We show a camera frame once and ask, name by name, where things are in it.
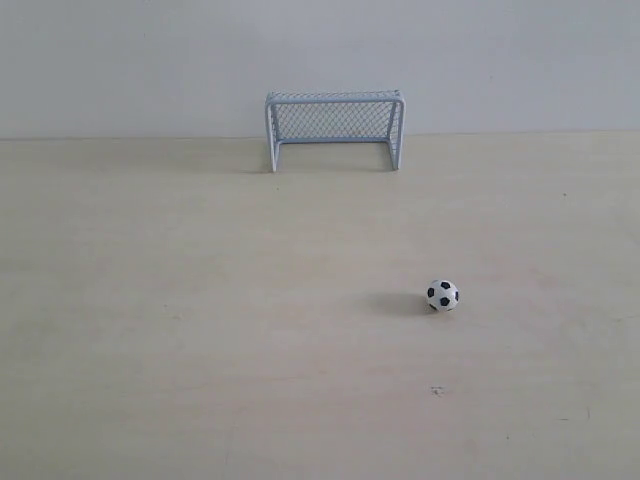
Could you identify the black and white soccer ball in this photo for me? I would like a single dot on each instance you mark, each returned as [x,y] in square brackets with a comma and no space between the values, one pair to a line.
[442,295]

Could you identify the small white soccer goal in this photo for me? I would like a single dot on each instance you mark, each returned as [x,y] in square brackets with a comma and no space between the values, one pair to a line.
[335,117]

